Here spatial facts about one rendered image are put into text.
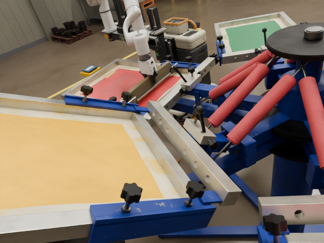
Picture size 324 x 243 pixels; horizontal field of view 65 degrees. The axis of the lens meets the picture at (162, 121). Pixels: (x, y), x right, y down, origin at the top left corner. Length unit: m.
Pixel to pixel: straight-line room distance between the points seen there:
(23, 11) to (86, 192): 7.63
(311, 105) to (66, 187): 0.74
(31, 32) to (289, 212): 7.91
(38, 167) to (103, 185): 0.17
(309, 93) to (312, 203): 0.38
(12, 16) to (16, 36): 0.50
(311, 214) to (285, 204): 0.06
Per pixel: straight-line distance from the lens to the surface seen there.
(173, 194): 0.73
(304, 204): 0.69
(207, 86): 1.36
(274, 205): 0.67
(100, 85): 1.90
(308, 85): 0.94
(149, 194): 0.70
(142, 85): 1.50
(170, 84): 1.63
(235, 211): 2.05
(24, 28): 8.14
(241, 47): 2.00
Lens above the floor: 1.72
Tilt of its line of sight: 35 degrees down
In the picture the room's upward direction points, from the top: 15 degrees counter-clockwise
